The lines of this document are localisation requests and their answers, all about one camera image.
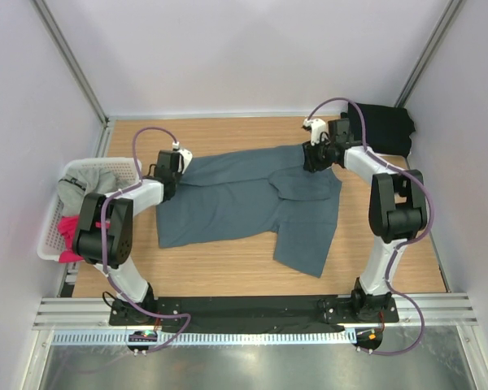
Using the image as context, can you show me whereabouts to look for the blue-grey t-shirt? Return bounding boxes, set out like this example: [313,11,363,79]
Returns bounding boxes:
[156,145,342,277]

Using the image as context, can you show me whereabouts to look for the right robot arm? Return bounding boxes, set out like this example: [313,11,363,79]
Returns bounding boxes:
[302,119,428,322]

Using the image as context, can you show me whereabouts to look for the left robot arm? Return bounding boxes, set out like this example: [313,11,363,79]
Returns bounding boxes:
[72,146,193,325]

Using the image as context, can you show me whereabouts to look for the white plastic basket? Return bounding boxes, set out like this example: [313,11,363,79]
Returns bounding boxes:
[37,157,137,262]

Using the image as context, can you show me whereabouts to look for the folded black t-shirt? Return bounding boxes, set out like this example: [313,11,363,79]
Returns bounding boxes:
[357,103,416,158]

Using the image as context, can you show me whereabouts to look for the grey t-shirt in basket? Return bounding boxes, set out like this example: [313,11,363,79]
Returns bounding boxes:
[57,168,125,217]

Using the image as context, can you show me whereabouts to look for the pink t-shirt in basket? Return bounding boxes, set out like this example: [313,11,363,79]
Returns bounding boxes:
[57,215,102,264]

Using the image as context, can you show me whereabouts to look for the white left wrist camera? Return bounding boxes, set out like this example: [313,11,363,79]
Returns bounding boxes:
[172,141,193,174]

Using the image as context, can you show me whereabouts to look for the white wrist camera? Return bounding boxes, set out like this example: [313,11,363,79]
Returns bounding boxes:
[172,141,193,174]
[302,118,329,146]

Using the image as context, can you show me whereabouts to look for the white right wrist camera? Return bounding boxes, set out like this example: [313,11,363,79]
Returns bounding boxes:
[302,118,329,146]

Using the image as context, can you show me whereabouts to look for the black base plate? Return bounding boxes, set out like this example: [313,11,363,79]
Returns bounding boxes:
[107,295,399,334]

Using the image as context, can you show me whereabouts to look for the aluminium frame rail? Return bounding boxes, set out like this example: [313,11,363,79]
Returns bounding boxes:
[33,293,477,334]

